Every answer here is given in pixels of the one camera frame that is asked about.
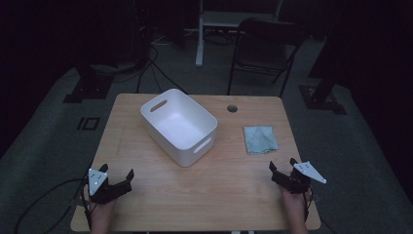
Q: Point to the white metal desk frame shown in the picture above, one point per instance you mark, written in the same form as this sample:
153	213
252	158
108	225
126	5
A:
207	19

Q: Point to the person's left hand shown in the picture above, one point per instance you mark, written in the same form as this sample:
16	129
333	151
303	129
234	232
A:
102	211

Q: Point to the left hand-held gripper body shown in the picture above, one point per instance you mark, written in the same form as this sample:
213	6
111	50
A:
97	182

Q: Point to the black stand base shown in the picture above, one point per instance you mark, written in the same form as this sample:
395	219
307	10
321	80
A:
321	97
89	87

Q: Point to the person's right hand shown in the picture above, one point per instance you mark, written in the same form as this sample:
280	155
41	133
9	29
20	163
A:
293	204

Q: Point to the light blue cloth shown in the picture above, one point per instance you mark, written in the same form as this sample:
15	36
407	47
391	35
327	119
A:
260	139

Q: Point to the black folding chair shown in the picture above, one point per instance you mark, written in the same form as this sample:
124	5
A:
266	42

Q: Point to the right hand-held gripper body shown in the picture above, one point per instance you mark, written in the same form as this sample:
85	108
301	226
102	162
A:
298	180

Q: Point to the white plastic basket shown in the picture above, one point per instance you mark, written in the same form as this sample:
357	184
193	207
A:
181	126

